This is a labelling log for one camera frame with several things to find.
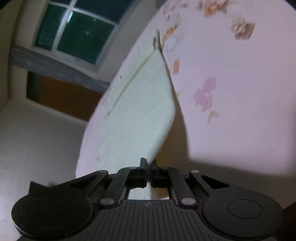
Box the pale green cloth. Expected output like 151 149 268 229
98 29 176 200

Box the pink floral bed blanket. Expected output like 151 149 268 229
75 1 295 207

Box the window with white frame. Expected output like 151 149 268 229
32 1 139 72

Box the grey left curtain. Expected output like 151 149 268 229
9 46 109 94

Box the brown wooden door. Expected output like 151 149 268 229
26 72 102 121

